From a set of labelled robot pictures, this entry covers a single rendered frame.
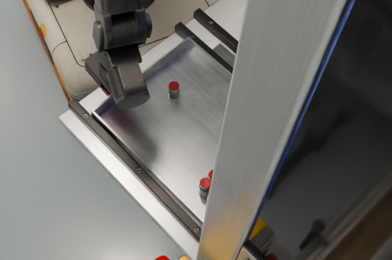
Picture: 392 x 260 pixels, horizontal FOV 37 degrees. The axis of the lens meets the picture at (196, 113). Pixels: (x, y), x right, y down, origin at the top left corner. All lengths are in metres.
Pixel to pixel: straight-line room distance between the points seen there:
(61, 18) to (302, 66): 1.74
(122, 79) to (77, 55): 1.06
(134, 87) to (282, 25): 0.58
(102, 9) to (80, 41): 1.12
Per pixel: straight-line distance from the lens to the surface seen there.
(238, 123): 0.50
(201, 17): 1.27
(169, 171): 1.11
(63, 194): 2.06
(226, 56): 1.24
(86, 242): 2.00
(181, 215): 1.06
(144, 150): 1.12
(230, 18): 1.30
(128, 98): 0.94
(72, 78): 1.94
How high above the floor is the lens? 1.90
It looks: 61 degrees down
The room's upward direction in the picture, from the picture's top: 6 degrees clockwise
